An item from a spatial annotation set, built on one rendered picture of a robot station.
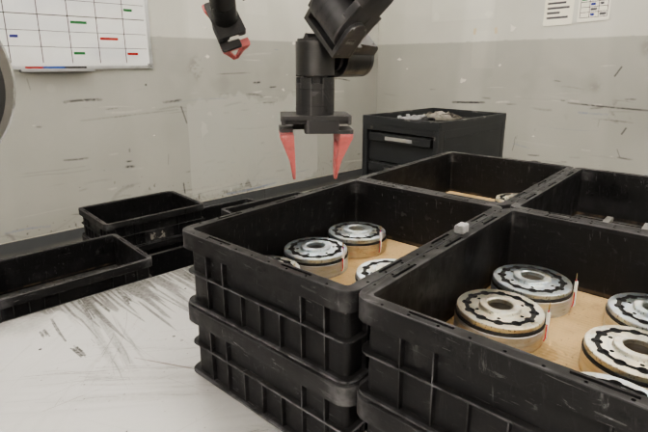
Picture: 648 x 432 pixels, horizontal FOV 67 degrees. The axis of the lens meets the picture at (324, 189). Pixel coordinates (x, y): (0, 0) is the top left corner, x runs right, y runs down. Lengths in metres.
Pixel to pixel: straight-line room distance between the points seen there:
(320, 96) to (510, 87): 3.65
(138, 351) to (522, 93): 3.76
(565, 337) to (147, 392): 0.56
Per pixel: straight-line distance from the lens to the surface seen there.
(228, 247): 0.61
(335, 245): 0.80
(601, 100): 4.04
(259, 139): 4.12
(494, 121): 2.58
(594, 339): 0.62
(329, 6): 0.68
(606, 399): 0.41
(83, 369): 0.86
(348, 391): 0.55
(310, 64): 0.70
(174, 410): 0.74
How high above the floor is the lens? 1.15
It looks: 15 degrees down
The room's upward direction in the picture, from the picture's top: straight up
